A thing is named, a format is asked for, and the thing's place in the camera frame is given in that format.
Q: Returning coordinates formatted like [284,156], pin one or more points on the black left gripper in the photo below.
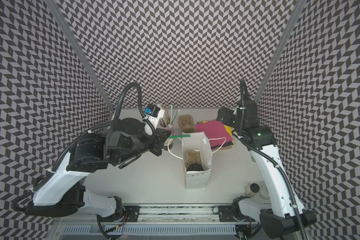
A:
[159,140]

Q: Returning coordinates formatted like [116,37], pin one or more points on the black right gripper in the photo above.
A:
[225,115]

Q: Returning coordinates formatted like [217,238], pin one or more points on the green straw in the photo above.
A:
[179,136]

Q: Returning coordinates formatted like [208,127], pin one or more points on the cartoon animal paper gift bag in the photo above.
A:
[200,143]

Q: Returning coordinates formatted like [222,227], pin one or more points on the pulp two cup carrier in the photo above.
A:
[193,157]

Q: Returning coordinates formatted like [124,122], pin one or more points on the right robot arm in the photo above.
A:
[286,214]

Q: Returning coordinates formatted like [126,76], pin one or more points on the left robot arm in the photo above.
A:
[118,142]

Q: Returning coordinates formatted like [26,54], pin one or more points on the pink metal straw bucket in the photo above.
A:
[170,129]

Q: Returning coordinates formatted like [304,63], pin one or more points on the yellow paper napkin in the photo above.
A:
[229,131]

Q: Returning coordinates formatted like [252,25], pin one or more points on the magenta paper napkin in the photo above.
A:
[215,132]

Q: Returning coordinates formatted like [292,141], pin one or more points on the stacked pulp cup carriers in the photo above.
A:
[187,124]

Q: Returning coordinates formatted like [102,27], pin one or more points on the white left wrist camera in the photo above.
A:
[154,114]

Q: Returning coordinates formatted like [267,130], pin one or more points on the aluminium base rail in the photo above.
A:
[183,214]

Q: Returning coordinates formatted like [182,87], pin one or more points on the aluminium corner post right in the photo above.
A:
[297,11]

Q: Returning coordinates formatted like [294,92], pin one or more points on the aluminium corner post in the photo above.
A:
[297,11]
[58,16]

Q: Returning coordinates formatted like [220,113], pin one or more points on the aluminium corner post left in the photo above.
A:
[58,16]

